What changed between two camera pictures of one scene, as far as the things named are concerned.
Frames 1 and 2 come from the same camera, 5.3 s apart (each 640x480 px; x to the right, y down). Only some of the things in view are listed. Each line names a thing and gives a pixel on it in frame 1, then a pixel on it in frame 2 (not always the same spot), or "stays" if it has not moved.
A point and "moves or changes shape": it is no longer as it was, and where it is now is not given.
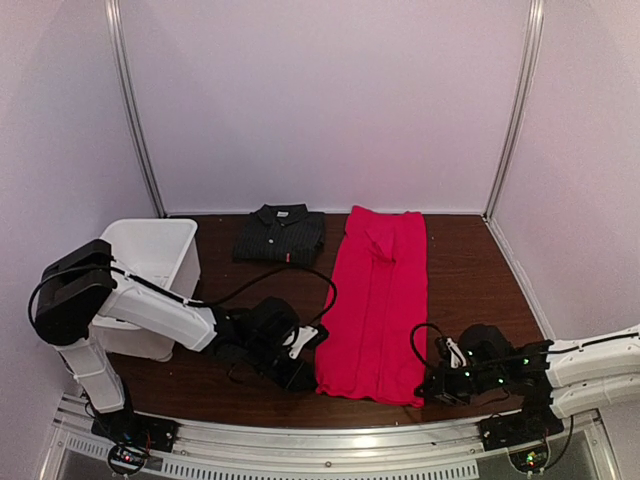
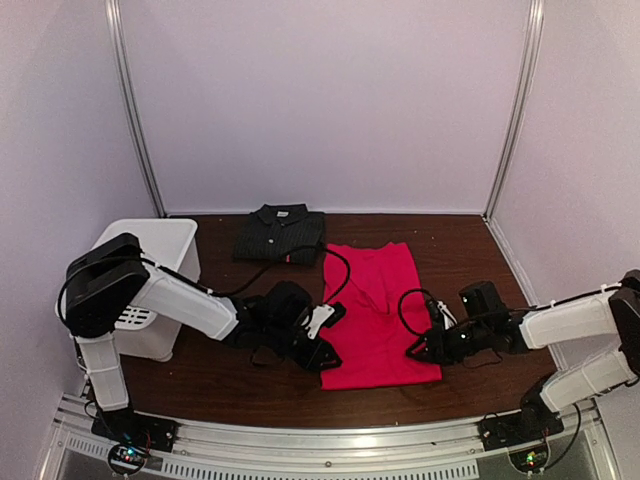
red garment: x=373 y=337 moves or changes shape
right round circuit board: x=530 y=460 stays
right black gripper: x=441 y=386 -> x=437 y=347
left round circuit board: x=127 y=458 stays
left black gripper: x=291 y=380 -> x=313 y=359
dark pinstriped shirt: x=286 y=234 stays
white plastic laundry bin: x=164 y=254 stays
